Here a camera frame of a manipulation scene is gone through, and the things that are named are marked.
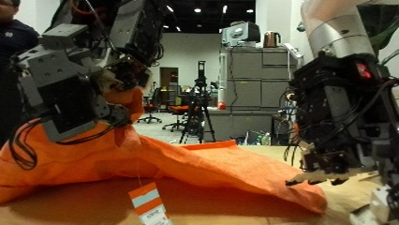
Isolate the person in dark shirt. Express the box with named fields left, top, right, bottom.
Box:
left=0, top=0, right=41, bottom=148

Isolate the black camera tripod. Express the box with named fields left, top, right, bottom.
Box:
left=178, top=60, right=217, bottom=144

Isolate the copper electric kettle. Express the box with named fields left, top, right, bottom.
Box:
left=262, top=31, right=282, bottom=50

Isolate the tall grey filing cabinet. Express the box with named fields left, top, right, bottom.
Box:
left=224, top=46, right=303, bottom=112

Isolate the orange and white price tag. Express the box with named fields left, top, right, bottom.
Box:
left=128, top=182, right=173, bottom=225

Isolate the brown door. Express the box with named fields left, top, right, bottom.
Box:
left=159, top=67, right=180, bottom=92

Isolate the white power strip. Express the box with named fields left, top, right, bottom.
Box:
left=284, top=43, right=305, bottom=60

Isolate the old grey monitor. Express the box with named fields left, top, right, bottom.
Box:
left=221, top=22, right=262, bottom=48

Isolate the low grey cabinet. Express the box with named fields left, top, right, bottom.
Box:
left=205, top=107, right=278, bottom=140

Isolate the orange button shirt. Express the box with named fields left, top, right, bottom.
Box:
left=0, top=87, right=330, bottom=215

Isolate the orange seat office chair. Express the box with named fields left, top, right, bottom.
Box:
left=161, top=85, right=193, bottom=132
left=137, top=95, right=162, bottom=125

